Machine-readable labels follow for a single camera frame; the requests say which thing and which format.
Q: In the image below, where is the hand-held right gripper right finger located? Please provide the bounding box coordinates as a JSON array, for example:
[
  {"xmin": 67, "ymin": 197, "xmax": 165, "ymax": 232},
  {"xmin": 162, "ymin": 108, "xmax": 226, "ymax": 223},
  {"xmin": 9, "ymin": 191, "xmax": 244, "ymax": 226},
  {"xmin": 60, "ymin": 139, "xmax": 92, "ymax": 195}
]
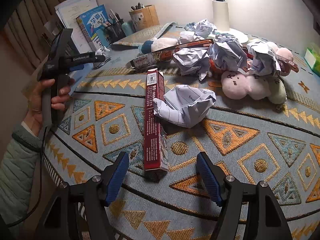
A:
[{"xmin": 196, "ymin": 151, "xmax": 293, "ymax": 240}]

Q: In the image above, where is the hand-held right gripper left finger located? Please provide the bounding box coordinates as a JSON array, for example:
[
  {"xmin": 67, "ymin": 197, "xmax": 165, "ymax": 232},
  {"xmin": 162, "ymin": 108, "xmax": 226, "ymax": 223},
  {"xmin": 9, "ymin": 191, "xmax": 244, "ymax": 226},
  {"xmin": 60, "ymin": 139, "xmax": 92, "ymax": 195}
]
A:
[{"xmin": 35, "ymin": 151, "xmax": 129, "ymax": 240}]

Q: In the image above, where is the dark red long box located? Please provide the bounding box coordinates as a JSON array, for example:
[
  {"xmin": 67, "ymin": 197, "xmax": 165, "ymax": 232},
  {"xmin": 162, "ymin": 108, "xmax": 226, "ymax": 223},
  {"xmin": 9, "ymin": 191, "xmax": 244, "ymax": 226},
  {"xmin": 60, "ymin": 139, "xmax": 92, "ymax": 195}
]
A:
[{"xmin": 143, "ymin": 69, "xmax": 170, "ymax": 181}]

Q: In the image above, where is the white and blue plush toy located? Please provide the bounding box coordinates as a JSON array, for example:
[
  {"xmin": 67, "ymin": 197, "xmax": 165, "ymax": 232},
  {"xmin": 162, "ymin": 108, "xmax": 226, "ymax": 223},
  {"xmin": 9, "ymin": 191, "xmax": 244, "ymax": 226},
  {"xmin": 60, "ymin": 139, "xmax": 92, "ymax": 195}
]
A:
[{"xmin": 140, "ymin": 37, "xmax": 178, "ymax": 54}]

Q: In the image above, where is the person's left forearm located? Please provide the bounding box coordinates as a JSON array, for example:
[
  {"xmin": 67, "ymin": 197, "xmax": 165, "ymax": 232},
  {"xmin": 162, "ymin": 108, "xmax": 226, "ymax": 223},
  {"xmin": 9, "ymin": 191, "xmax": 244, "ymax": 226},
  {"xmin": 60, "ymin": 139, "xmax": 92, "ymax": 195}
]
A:
[{"xmin": 0, "ymin": 122, "xmax": 48, "ymax": 230}]

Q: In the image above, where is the person's left hand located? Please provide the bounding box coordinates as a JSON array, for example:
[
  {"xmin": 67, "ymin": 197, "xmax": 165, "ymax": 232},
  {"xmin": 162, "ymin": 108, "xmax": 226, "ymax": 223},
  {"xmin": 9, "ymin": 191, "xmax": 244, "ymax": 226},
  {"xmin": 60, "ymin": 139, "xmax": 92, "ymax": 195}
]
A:
[{"xmin": 24, "ymin": 79, "xmax": 75, "ymax": 137}]

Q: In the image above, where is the small crumpled wrapper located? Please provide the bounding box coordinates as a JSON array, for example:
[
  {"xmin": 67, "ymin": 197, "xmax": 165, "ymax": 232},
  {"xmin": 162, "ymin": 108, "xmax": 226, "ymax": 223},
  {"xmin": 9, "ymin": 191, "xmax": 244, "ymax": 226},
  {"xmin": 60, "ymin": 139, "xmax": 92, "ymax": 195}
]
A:
[{"xmin": 94, "ymin": 47, "xmax": 112, "ymax": 68}]

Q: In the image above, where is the light blue notebook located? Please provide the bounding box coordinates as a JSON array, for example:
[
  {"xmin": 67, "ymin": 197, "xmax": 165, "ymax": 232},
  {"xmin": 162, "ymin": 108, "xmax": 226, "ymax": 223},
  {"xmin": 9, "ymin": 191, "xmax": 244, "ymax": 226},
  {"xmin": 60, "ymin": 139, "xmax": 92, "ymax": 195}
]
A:
[{"xmin": 96, "ymin": 27, "xmax": 110, "ymax": 48}]

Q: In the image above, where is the blue book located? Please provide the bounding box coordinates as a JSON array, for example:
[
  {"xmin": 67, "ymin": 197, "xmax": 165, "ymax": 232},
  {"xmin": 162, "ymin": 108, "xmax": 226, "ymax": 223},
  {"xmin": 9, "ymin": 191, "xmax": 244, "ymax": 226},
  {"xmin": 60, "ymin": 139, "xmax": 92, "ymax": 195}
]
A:
[{"xmin": 76, "ymin": 4, "xmax": 111, "ymax": 52}]

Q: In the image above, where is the black mesh pen holder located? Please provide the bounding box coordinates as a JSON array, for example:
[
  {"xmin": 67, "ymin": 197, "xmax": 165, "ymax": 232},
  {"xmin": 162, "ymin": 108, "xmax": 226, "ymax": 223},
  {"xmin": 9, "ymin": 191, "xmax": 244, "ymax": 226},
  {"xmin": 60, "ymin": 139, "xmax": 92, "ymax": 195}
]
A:
[{"xmin": 103, "ymin": 19, "xmax": 127, "ymax": 43}]

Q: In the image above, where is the stack of white papers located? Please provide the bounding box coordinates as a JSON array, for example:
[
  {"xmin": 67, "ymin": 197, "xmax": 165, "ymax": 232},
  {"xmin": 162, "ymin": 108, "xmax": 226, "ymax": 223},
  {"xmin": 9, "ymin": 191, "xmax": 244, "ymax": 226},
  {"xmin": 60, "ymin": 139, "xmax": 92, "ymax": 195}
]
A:
[{"xmin": 54, "ymin": 0, "xmax": 98, "ymax": 30}]

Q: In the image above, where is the bunch of pens and pencils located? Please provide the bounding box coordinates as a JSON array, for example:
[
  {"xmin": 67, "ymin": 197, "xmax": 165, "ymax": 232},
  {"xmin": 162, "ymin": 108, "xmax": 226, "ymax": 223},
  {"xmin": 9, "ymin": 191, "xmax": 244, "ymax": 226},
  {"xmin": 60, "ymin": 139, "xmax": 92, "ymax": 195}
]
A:
[{"xmin": 107, "ymin": 9, "xmax": 124, "ymax": 27}]

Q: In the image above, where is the teal case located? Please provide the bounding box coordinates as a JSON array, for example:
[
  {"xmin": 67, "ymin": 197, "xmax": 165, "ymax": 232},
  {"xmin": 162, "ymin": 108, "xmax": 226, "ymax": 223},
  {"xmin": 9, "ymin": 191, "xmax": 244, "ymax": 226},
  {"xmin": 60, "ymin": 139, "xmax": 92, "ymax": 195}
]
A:
[{"xmin": 121, "ymin": 21, "xmax": 136, "ymax": 36}]

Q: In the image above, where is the beige ribbed panel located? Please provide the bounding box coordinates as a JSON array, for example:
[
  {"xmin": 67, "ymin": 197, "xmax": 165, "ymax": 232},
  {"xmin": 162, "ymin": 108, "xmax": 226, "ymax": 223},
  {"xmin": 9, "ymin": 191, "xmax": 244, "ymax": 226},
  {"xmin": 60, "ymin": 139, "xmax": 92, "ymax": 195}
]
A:
[{"xmin": 4, "ymin": 0, "xmax": 65, "ymax": 68}]

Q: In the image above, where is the blue patterned mat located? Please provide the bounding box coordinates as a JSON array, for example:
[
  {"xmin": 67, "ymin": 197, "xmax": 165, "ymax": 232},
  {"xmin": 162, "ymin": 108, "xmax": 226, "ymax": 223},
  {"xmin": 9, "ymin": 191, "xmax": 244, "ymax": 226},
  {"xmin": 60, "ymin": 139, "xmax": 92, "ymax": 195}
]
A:
[{"xmin": 41, "ymin": 22, "xmax": 320, "ymax": 240}]

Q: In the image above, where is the patterned long carton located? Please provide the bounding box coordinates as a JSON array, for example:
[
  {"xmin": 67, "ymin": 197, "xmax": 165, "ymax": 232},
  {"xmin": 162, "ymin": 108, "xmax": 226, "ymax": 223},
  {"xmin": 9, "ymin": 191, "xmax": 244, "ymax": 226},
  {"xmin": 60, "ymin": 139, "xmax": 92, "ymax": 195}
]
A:
[{"xmin": 126, "ymin": 51, "xmax": 175, "ymax": 70}]

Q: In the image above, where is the bamboo pen holder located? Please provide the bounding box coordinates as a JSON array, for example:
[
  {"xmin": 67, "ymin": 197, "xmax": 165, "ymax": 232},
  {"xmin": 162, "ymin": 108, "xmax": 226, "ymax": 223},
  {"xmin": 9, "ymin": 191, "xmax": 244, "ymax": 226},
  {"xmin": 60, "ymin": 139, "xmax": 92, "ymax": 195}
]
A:
[{"xmin": 129, "ymin": 4, "xmax": 160, "ymax": 32}]

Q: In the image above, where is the crumpled printed paper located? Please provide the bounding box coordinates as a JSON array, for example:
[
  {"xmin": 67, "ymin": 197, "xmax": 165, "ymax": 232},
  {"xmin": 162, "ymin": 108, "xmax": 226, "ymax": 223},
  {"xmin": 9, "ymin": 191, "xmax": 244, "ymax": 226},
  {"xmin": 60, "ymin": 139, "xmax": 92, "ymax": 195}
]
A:
[{"xmin": 153, "ymin": 85, "xmax": 217, "ymax": 130}]

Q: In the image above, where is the crumpled white paper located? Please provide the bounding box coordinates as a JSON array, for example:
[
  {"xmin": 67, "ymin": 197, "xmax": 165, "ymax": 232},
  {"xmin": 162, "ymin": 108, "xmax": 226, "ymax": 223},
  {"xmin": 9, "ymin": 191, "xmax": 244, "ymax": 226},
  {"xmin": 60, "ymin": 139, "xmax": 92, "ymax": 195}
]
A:
[
  {"xmin": 208, "ymin": 34, "xmax": 248, "ymax": 72},
  {"xmin": 173, "ymin": 47, "xmax": 211, "ymax": 81},
  {"xmin": 177, "ymin": 31, "xmax": 198, "ymax": 45},
  {"xmin": 194, "ymin": 18, "xmax": 218, "ymax": 39},
  {"xmin": 247, "ymin": 41, "xmax": 282, "ymax": 77}
]

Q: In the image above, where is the pale green plush toy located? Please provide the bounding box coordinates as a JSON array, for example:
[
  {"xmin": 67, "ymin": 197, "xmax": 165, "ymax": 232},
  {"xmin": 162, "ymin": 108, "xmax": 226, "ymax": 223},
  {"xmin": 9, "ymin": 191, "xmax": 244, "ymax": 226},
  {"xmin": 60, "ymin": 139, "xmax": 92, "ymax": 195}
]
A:
[{"xmin": 269, "ymin": 76, "xmax": 288, "ymax": 105}]

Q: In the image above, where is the dark red labelled box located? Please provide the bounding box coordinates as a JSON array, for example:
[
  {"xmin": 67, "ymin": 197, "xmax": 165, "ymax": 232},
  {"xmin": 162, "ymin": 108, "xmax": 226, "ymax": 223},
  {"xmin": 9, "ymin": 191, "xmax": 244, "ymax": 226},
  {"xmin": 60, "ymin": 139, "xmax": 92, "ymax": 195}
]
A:
[{"xmin": 276, "ymin": 54, "xmax": 299, "ymax": 73}]

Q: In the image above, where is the white desk lamp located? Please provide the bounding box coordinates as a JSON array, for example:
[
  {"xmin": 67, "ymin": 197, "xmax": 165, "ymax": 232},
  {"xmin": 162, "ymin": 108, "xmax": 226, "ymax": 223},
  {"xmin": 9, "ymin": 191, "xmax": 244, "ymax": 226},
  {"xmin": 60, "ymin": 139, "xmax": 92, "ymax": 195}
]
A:
[{"xmin": 211, "ymin": 0, "xmax": 249, "ymax": 43}]

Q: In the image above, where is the pale pink round plush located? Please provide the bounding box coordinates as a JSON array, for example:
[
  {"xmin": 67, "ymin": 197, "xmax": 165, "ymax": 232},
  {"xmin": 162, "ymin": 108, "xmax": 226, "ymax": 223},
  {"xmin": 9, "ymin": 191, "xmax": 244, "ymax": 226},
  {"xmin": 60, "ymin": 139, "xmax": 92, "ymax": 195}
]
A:
[{"xmin": 275, "ymin": 47, "xmax": 295, "ymax": 78}]

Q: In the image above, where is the green tissue box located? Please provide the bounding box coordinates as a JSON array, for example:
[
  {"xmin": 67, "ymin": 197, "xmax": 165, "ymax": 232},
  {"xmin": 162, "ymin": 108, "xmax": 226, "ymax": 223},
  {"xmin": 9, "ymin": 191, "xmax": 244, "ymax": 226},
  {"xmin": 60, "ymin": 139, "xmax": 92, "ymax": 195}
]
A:
[{"xmin": 304, "ymin": 42, "xmax": 320, "ymax": 77}]

